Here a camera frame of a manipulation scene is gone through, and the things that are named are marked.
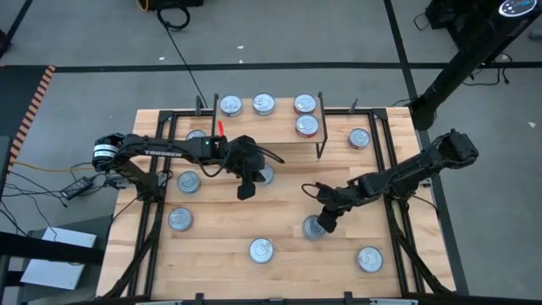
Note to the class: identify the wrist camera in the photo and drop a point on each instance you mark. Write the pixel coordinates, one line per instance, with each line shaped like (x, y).
(246, 191)
(328, 222)

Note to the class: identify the black floor equipment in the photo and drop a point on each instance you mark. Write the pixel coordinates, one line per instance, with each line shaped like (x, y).
(444, 12)

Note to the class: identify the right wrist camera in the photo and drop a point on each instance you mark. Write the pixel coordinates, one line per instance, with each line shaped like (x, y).
(328, 222)

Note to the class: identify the black aluminium table frame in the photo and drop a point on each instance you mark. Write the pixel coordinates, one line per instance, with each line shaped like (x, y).
(165, 115)

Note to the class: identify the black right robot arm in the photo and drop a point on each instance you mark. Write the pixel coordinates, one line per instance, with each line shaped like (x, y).
(406, 175)

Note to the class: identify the black tall column stand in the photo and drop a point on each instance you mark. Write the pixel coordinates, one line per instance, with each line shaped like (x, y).
(474, 46)

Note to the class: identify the orange black hazard strip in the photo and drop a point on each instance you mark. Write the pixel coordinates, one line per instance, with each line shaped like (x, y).
(36, 101)

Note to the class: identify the blue label tuna can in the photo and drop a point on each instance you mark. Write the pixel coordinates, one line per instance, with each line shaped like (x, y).
(261, 250)
(195, 134)
(231, 105)
(370, 259)

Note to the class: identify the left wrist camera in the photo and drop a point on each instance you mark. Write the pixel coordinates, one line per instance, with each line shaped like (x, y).
(246, 191)

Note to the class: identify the black beam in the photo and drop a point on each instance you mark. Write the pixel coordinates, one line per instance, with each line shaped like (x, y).
(42, 250)

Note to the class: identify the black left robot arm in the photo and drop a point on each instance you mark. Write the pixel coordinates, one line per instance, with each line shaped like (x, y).
(169, 151)

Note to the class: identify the black power adapter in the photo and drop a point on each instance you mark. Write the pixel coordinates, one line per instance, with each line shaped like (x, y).
(77, 187)

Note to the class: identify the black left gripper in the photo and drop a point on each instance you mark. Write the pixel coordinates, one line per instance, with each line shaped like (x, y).
(247, 159)

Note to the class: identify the teal label tuna can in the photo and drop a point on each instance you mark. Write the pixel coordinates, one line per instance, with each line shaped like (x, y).
(189, 182)
(263, 103)
(269, 174)
(310, 229)

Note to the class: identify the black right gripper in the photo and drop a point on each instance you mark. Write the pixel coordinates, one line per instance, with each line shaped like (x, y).
(339, 197)

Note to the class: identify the wooden shelf black metal frame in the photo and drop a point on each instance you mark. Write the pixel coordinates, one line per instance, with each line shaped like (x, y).
(262, 127)

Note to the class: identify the red label seafood can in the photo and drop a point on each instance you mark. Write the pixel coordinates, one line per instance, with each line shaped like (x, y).
(359, 138)
(180, 219)
(307, 125)
(305, 103)

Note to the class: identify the black floor box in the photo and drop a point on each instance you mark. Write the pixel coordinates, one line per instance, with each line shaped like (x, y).
(178, 3)

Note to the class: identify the small red strip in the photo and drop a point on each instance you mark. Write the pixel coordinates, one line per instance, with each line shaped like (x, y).
(220, 128)

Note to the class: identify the white flat box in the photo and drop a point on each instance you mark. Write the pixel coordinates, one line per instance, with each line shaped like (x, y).
(51, 275)

